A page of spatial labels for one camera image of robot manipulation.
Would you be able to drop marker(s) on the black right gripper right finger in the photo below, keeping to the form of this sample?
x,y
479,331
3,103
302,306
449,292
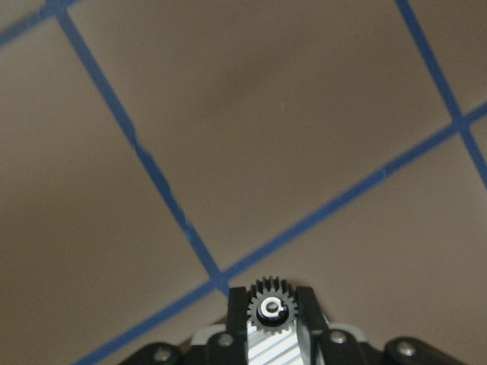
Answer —
x,y
311,325

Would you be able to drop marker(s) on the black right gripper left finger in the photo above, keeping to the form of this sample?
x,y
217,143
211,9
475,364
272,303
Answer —
x,y
237,318

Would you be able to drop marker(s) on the black bearing gear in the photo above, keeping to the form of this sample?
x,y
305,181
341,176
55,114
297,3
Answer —
x,y
272,306

